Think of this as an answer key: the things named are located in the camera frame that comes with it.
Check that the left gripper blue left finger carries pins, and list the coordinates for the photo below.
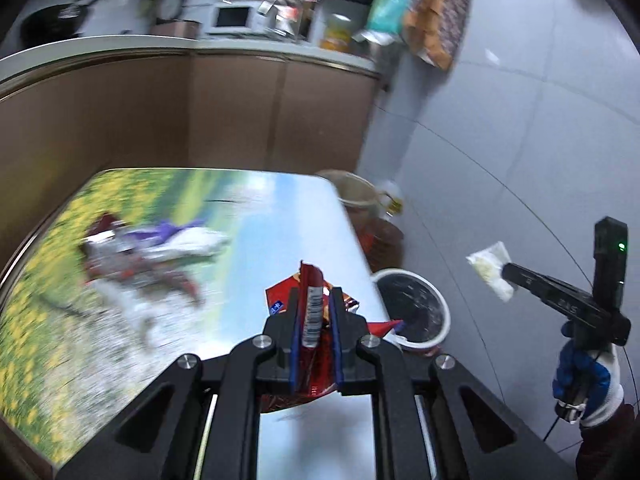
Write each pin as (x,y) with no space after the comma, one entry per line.
(294,338)

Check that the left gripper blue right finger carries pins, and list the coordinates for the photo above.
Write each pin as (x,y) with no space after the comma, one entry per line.
(336,310)

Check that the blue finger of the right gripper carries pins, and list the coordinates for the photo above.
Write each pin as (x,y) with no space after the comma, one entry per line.
(544,288)

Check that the red snack packet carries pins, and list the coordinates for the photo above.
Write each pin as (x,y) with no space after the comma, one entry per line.
(371,365)

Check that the small white packet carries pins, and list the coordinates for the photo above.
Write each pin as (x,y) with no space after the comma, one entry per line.
(488,264)

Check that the purple white wrapper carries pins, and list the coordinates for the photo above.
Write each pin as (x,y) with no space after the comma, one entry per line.
(164,241)

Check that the dark red foil snack bag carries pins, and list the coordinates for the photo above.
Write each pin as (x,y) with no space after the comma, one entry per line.
(105,227)

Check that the white plastic wrapper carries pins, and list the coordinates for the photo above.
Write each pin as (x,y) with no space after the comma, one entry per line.
(109,256)

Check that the brown kitchen cabinets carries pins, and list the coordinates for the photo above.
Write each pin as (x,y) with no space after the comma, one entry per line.
(180,110)

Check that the blue white gloved right hand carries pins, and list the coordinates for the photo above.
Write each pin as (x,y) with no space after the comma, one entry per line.
(596,373)

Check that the cooking oil bottle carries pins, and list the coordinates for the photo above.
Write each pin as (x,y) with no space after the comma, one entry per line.
(383,239)

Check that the white bin with black liner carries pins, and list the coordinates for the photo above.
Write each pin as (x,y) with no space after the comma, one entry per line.
(423,313)

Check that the yellow bottle on counter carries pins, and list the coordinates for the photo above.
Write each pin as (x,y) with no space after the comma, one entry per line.
(337,33)

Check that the white microwave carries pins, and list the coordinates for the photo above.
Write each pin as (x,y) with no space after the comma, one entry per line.
(233,18)

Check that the chrome faucet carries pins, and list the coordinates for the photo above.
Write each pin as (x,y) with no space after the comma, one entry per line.
(282,18)

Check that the orange patterned apron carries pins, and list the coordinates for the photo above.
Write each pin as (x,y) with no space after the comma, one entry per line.
(433,30)

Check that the green plastic bag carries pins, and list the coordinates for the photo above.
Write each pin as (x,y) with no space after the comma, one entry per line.
(386,16)

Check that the black frying pan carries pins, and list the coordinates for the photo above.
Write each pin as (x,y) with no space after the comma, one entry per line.
(55,23)

